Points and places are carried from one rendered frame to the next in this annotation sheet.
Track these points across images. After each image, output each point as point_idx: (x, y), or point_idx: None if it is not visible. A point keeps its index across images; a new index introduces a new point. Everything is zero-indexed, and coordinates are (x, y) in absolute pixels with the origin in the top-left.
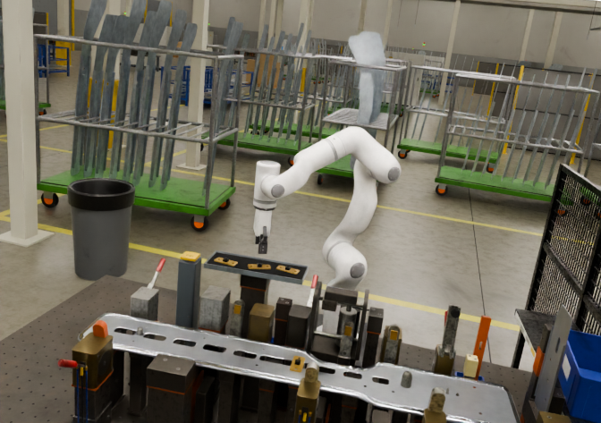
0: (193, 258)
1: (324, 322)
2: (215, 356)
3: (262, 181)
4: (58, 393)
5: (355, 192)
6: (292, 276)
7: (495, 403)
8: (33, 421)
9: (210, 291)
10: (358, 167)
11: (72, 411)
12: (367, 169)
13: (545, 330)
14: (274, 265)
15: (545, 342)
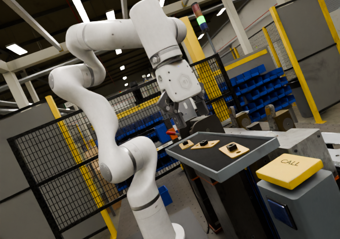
0: (285, 155)
1: (165, 227)
2: (333, 138)
3: (171, 19)
4: None
5: (96, 95)
6: (197, 137)
7: None
8: None
9: (296, 139)
10: (73, 79)
11: None
12: (85, 75)
13: (166, 120)
14: (185, 150)
15: (171, 123)
